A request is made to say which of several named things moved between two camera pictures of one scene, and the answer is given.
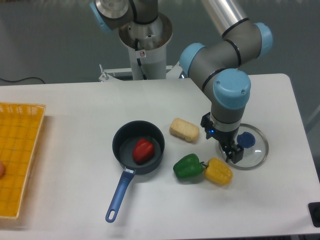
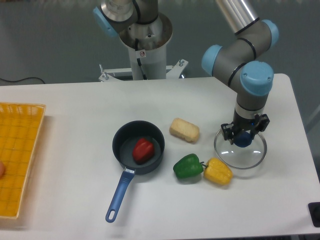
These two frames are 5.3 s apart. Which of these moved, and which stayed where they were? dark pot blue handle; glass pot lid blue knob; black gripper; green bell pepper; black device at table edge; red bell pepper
Moved: black gripper; glass pot lid blue knob
Stayed: dark pot blue handle; black device at table edge; red bell pepper; green bell pepper
